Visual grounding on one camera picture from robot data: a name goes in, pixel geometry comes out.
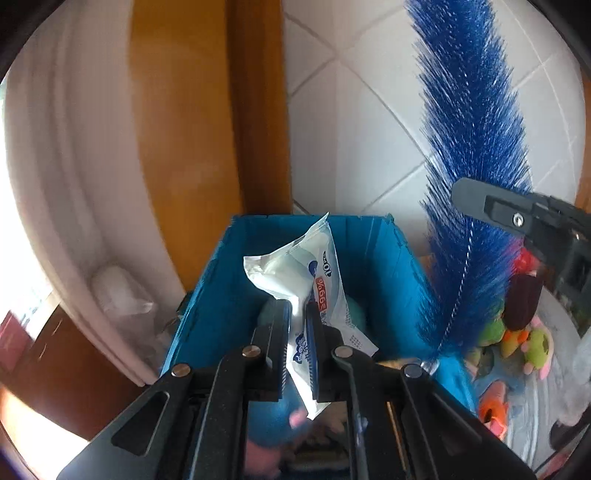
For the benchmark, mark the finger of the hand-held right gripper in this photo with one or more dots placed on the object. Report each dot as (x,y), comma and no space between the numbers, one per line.
(489,203)

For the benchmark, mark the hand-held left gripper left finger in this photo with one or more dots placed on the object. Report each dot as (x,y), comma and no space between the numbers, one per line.
(282,341)

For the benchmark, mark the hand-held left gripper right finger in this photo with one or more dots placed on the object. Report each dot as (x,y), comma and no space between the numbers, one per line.
(311,350)

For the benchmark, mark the pink pig plush red dress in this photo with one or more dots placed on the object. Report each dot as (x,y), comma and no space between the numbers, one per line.
(524,261)

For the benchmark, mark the white wipes packet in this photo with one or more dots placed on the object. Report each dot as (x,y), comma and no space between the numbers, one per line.
(295,272)

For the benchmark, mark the blue plastic crate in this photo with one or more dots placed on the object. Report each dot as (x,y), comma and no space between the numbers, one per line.
(221,286)

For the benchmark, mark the blue bristle bottle brush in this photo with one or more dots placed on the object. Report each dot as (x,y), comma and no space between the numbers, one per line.
(466,92)

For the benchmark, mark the blue and pink plush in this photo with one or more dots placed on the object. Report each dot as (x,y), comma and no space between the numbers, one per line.
(272,415)

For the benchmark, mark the dark brown popsicle plush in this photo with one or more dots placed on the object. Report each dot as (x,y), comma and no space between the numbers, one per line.
(521,300)

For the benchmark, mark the yellow duck plush orange beak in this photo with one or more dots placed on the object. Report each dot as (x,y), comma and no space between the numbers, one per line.
(533,346)

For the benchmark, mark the white lined trash bin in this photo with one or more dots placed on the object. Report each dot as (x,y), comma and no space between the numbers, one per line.
(115,288)

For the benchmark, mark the dark wooden cabinet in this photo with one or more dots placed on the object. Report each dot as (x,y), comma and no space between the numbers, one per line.
(46,364)

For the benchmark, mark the white curtain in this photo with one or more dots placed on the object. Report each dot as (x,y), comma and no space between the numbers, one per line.
(69,161)

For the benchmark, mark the window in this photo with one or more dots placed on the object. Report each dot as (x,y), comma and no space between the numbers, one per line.
(18,240)

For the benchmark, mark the wooden door frame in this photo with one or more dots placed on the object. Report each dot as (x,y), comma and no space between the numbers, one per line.
(184,138)

